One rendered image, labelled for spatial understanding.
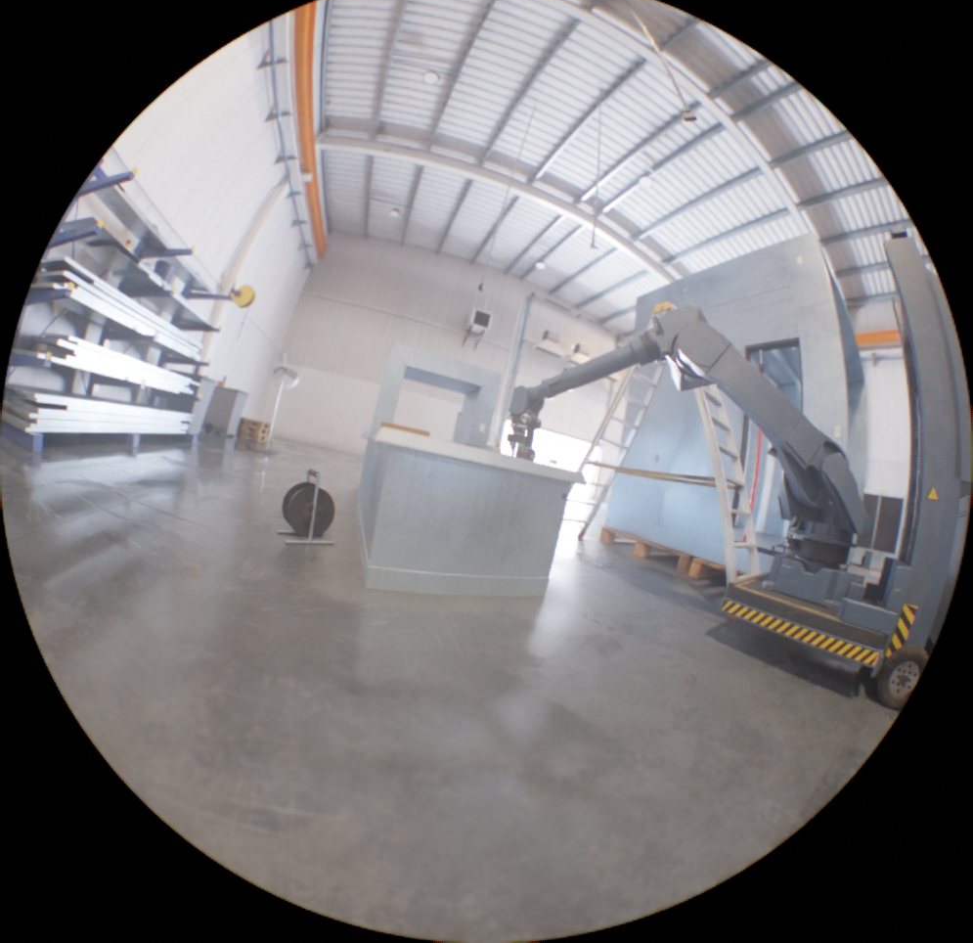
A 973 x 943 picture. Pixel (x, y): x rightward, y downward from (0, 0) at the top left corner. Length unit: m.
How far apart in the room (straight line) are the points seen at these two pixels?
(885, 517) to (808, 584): 5.62
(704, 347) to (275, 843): 2.01
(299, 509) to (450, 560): 0.80
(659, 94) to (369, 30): 5.66
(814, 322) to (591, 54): 6.23
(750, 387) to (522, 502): 1.18
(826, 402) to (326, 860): 3.19
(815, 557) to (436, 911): 1.75
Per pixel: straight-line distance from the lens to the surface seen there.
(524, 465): 1.41
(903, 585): 1.55
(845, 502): 1.63
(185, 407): 5.86
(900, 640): 1.78
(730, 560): 2.21
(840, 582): 1.76
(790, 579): 1.73
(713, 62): 8.09
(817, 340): 3.15
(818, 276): 3.46
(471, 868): 0.64
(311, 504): 1.72
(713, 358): 1.65
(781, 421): 1.63
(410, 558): 1.36
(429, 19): 7.92
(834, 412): 2.90
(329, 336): 11.62
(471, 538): 1.41
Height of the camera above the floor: 0.60
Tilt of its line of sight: 1 degrees up
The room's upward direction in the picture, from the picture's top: 12 degrees clockwise
